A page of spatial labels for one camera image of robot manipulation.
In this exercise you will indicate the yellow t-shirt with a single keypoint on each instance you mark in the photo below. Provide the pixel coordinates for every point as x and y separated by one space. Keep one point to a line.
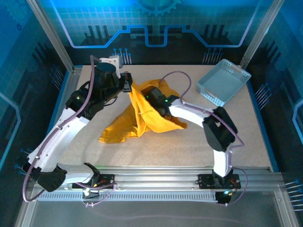
123 127

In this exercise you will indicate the light blue plastic basket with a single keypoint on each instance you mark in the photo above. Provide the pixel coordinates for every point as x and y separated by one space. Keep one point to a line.
225 82

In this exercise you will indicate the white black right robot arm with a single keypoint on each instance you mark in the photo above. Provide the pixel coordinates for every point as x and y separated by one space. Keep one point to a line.
220 132

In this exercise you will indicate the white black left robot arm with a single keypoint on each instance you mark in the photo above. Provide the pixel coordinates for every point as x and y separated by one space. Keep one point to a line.
59 137

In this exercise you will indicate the small white connector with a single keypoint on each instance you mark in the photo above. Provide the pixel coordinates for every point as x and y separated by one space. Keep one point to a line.
86 192

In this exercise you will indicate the clear acrylic panel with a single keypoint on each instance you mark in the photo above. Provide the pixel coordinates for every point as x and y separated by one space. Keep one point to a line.
151 215

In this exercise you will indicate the small black connector box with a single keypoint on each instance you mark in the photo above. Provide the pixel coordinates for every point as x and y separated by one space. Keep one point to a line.
222 199

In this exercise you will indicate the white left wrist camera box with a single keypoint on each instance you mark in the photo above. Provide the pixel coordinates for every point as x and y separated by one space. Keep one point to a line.
111 61

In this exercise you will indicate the aluminium side rail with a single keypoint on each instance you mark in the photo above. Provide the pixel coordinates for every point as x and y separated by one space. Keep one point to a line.
71 81

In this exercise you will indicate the aluminium frame post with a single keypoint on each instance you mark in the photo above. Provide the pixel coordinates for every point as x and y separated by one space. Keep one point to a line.
53 37
260 35

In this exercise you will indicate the aluminium mounting rail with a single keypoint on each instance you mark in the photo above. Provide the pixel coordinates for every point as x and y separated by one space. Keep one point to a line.
154 176

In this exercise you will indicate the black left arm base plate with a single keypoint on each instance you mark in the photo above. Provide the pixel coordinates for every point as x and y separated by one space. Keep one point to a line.
107 180

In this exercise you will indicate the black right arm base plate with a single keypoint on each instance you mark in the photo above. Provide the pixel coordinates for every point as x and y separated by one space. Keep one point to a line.
206 180

